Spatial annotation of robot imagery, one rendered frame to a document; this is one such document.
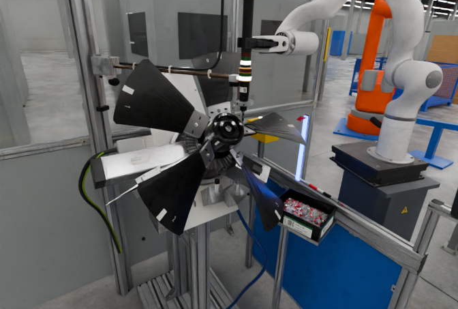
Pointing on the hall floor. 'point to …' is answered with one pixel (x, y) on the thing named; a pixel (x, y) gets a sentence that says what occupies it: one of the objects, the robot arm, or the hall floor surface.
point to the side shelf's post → (169, 250)
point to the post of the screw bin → (280, 267)
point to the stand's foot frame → (216, 298)
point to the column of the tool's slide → (96, 118)
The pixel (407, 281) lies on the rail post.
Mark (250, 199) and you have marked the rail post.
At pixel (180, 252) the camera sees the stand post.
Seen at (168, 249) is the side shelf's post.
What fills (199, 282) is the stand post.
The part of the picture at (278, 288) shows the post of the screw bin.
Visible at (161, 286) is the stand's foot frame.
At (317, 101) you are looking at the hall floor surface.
